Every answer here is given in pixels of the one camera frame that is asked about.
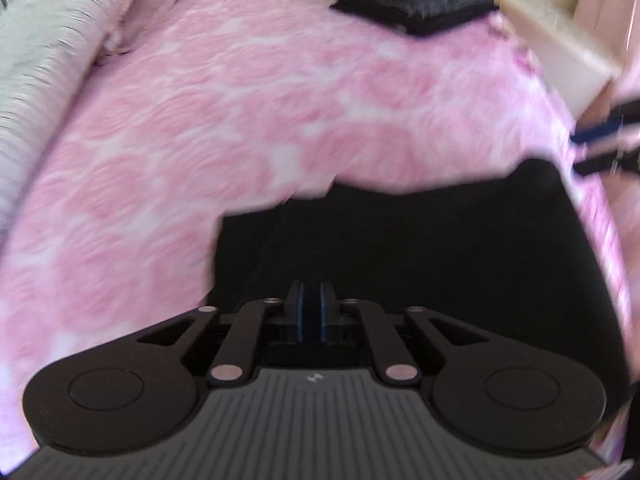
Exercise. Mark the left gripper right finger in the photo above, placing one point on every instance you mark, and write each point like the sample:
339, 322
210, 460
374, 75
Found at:
364, 324

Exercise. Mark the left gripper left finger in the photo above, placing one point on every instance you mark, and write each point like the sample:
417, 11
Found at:
277, 319

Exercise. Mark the black jacket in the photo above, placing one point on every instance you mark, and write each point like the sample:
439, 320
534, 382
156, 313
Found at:
508, 255

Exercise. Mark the white padded headboard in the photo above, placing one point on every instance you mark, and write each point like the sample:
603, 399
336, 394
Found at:
572, 61

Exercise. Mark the pink rose bed blanket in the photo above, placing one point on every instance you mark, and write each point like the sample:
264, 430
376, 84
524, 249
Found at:
232, 105

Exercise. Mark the black folded garment bottom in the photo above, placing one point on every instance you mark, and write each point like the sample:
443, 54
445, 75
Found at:
413, 25

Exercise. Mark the purple pillow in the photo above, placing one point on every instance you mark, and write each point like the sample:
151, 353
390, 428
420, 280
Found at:
134, 20

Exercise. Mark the striped white duvet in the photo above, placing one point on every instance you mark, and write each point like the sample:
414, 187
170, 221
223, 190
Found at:
46, 48

